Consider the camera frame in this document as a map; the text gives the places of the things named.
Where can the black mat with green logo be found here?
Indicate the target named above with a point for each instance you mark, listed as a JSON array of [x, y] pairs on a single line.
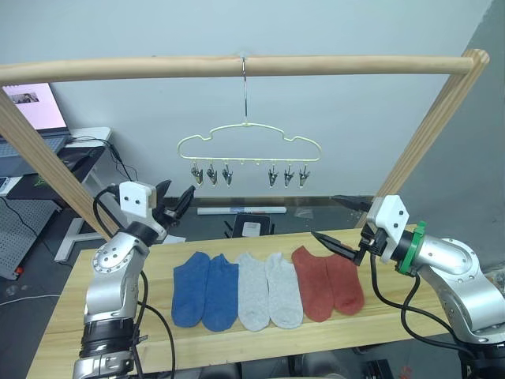
[[27, 187]]

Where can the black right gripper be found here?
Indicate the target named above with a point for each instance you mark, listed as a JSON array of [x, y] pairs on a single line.
[[375, 241]]

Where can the pale yellow clip hanger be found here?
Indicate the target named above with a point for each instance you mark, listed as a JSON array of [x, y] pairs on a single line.
[[248, 124]]

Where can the grey ankle sock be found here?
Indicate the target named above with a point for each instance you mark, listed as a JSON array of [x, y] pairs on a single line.
[[284, 296], [252, 292]]

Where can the wooden rack cross rod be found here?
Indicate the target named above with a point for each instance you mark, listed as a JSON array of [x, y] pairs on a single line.
[[118, 67]]

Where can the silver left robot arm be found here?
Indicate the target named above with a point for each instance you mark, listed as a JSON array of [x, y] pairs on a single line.
[[114, 256]]

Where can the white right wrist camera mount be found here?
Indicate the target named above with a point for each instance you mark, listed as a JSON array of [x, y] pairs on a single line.
[[390, 213]]

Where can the wooden rack post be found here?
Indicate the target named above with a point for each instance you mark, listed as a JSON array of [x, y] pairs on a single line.
[[434, 130], [39, 146]]

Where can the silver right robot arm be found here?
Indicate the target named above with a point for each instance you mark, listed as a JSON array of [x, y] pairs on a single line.
[[453, 256]]

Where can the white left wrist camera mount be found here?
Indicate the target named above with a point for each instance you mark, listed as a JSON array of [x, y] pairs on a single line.
[[134, 199]]

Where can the grey perforated panel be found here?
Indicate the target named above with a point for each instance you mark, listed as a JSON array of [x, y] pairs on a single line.
[[19, 237]]

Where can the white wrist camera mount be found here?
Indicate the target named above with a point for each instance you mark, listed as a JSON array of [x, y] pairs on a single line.
[[390, 213], [134, 199]]

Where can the metal hanger clip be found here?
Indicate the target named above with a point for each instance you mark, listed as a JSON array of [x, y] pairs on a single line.
[[212, 174], [289, 177], [304, 177], [197, 175], [273, 177], [227, 174]]

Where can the red ankle sock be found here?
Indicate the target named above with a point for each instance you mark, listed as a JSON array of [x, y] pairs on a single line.
[[313, 284], [347, 284]]

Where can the blue ankle sock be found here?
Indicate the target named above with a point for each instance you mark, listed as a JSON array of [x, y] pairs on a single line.
[[221, 296], [189, 288]]

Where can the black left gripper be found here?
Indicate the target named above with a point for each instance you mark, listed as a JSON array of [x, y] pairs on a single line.
[[167, 218]]

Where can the open laptop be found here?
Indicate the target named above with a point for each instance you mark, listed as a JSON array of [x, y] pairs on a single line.
[[39, 106]]

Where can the black box with white label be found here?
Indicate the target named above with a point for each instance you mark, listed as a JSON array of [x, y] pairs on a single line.
[[236, 225]]

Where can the white rolled tube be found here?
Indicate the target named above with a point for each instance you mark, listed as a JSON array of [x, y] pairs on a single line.
[[244, 210]]

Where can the clear plastic bag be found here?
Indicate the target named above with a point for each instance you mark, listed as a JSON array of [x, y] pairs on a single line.
[[304, 213]]

